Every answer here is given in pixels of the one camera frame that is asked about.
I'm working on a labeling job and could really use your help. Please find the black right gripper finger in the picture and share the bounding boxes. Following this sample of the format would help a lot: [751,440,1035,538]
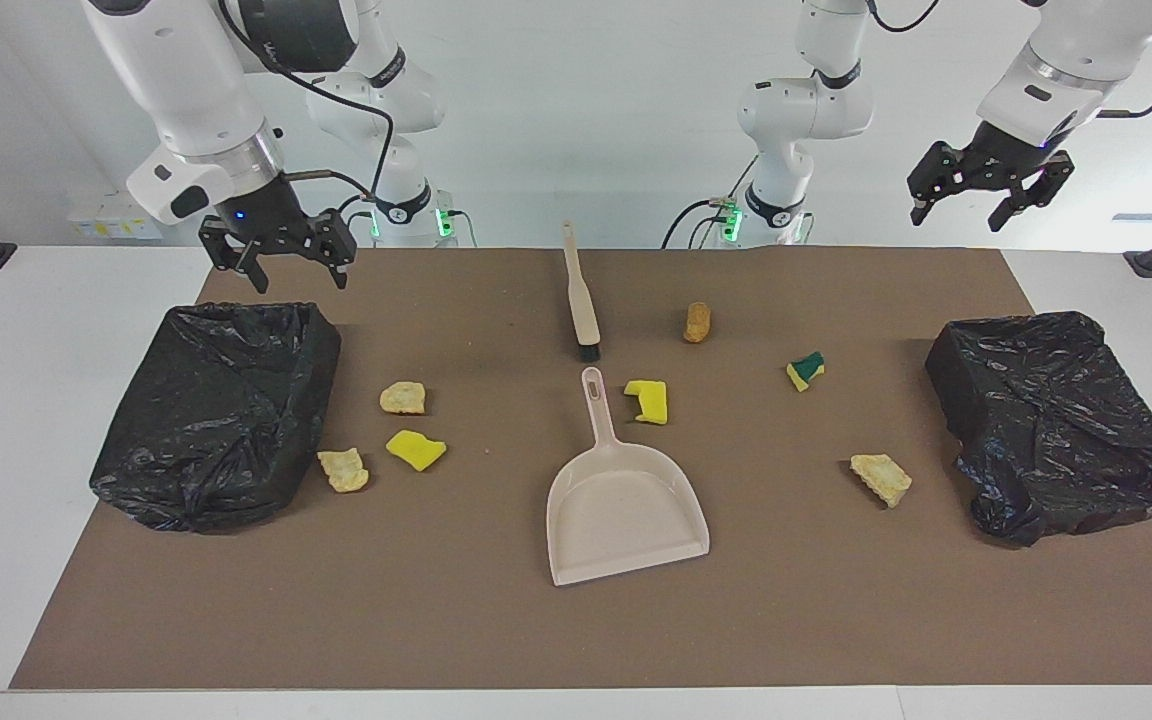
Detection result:
[199,215,271,294]
[316,212,357,292]

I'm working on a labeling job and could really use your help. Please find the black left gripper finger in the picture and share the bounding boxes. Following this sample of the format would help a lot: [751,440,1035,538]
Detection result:
[908,143,969,226]
[988,150,1075,233]

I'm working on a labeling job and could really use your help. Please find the green and yellow sponge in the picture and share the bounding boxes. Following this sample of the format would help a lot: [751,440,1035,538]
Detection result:
[786,351,826,393]

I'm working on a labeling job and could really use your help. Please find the beige hand brush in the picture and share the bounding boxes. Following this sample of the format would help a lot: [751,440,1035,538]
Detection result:
[563,222,603,363]

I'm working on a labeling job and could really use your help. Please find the yellow notched sponge piece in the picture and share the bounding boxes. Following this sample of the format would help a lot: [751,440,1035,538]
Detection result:
[624,379,669,426]

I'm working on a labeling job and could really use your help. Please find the beige plastic dustpan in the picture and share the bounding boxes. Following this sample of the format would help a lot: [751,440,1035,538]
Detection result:
[546,366,711,587]

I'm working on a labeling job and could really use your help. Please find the black bag lined bin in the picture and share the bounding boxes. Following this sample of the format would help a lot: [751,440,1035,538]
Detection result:
[925,311,1152,548]
[89,302,343,533]

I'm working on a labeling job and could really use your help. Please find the yellow sponge scrap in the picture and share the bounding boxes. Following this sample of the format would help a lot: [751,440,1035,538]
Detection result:
[385,429,448,473]

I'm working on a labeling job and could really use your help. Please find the tan cracker piece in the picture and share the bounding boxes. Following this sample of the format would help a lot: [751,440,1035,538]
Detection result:
[317,448,371,494]

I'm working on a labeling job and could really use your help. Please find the brown table mat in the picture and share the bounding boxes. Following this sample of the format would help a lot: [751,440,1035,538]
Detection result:
[9,247,1152,691]

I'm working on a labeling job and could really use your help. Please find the black right base cable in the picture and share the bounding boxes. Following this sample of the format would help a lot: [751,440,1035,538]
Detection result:
[339,192,382,248]

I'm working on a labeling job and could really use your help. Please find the black base cable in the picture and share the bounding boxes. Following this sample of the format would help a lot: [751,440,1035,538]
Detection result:
[339,192,382,248]
[663,155,762,249]

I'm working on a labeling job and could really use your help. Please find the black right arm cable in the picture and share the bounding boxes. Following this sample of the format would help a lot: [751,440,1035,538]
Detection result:
[219,0,395,201]

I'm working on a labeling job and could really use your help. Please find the white wall boxes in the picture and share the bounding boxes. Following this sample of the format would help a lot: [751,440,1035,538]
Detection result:
[68,195,162,241]

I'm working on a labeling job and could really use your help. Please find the black left base cable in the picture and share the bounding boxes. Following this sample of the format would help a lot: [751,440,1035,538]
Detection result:
[663,155,762,249]

